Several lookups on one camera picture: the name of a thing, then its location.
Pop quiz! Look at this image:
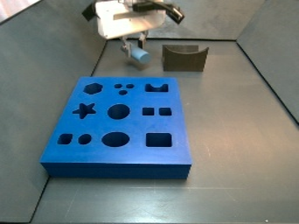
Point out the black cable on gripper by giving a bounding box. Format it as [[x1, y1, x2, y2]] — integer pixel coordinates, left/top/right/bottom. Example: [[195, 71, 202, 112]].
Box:
[[80, 1, 186, 25]]

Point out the black curved fixture stand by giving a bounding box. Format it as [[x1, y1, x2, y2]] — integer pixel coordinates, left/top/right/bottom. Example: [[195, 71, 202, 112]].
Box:
[[163, 45, 210, 72]]

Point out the light blue oval cylinder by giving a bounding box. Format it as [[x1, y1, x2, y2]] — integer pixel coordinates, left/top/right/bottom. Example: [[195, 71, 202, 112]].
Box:
[[126, 47, 151, 64]]

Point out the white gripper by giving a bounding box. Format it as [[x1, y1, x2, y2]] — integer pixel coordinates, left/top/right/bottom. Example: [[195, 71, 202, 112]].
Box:
[[95, 0, 166, 56]]

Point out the blue foam shape board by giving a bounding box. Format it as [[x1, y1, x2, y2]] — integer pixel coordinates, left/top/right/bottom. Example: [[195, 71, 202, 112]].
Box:
[[40, 77, 193, 179]]

